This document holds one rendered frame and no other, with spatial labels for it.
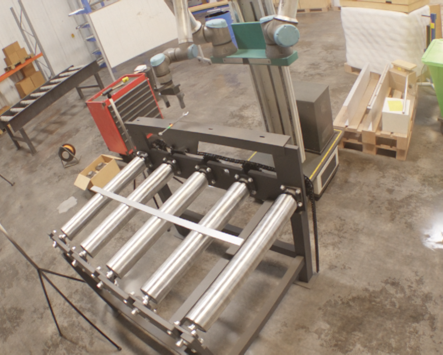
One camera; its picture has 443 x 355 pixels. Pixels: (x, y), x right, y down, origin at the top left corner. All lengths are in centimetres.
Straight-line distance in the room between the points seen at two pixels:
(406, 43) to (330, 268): 309
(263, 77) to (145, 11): 418
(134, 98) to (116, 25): 249
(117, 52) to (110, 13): 78
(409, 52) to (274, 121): 247
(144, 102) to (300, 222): 287
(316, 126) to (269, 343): 170
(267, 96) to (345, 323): 180
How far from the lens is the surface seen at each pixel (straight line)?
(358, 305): 230
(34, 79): 1077
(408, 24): 441
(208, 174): 202
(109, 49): 630
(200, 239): 162
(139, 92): 417
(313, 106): 263
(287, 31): 190
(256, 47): 239
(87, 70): 725
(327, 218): 277
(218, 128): 183
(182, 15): 199
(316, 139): 280
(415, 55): 468
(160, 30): 653
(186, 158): 212
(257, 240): 151
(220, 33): 236
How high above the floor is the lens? 205
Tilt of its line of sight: 36 degrees down
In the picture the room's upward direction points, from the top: 20 degrees counter-clockwise
